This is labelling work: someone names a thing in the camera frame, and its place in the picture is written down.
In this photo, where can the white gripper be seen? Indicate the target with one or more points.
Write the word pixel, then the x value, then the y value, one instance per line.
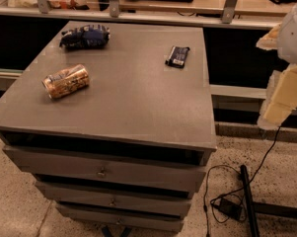
pixel 295 37

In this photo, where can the dark rxbar chocolate bar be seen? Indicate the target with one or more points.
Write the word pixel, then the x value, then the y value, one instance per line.
pixel 177 57

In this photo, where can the orange soda can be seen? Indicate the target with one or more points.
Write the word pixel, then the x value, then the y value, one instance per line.
pixel 66 81

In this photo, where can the top grey drawer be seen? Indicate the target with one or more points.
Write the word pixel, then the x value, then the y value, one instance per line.
pixel 105 168

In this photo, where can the grey drawer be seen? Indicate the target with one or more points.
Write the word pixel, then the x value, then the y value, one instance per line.
pixel 105 168
pixel 83 213
pixel 115 199

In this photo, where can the black power adapter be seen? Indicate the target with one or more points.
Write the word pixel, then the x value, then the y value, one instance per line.
pixel 230 209

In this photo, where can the black floor bar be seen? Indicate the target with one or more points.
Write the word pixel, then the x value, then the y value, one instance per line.
pixel 249 202

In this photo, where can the grey drawer cabinet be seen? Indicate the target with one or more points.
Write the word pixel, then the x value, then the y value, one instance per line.
pixel 135 106

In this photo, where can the bottom grey drawer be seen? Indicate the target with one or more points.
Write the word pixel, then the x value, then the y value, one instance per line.
pixel 83 213

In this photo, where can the blue chip bag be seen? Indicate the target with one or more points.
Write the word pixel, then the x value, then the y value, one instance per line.
pixel 89 36

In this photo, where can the middle grey drawer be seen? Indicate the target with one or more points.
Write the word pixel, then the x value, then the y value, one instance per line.
pixel 115 199

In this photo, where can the metal window rail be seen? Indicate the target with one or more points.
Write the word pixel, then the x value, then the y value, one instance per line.
pixel 261 14

